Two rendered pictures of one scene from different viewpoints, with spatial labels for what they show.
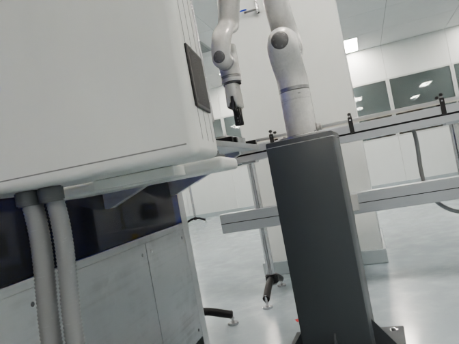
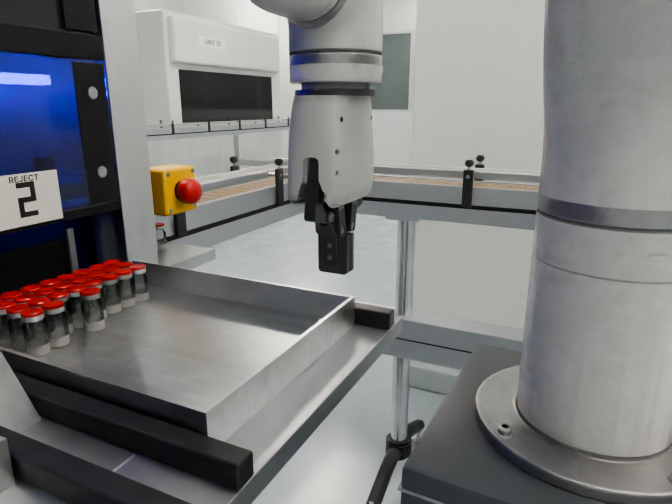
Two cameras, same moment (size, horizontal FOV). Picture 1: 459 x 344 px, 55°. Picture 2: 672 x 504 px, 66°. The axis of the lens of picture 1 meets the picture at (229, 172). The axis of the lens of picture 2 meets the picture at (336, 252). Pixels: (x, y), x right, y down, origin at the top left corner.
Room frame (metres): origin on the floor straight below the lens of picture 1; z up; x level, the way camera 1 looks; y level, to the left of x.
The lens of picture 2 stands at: (1.30, -0.15, 1.12)
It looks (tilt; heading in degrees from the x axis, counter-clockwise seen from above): 16 degrees down; 8
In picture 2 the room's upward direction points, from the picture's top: straight up
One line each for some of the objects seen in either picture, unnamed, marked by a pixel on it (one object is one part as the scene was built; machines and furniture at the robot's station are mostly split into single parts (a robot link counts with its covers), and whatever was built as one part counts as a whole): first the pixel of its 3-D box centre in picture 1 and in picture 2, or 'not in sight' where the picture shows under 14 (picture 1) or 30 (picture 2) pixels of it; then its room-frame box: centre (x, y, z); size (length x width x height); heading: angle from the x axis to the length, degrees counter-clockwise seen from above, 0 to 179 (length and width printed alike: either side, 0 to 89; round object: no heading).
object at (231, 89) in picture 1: (234, 95); (335, 142); (1.80, -0.08, 1.09); 0.10 x 0.07 x 0.11; 163
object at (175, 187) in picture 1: (205, 174); not in sight; (1.86, 0.10, 0.79); 0.34 x 0.03 x 0.13; 73
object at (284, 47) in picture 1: (287, 60); (648, 41); (1.69, -0.30, 1.16); 0.19 x 0.12 x 0.24; 161
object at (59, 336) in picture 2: not in sight; (56, 324); (1.75, 0.21, 0.90); 0.02 x 0.02 x 0.05
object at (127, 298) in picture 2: not in sight; (86, 303); (1.81, 0.22, 0.90); 0.18 x 0.02 x 0.05; 163
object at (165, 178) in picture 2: not in sight; (165, 189); (2.09, 0.24, 0.99); 0.08 x 0.07 x 0.07; 73
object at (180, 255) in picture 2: not in sight; (159, 258); (2.11, 0.28, 0.87); 0.14 x 0.13 x 0.02; 73
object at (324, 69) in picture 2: (231, 80); (336, 73); (1.80, -0.08, 1.15); 0.09 x 0.08 x 0.03; 163
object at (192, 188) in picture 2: not in sight; (187, 191); (2.07, 0.20, 0.99); 0.04 x 0.04 x 0.04; 73
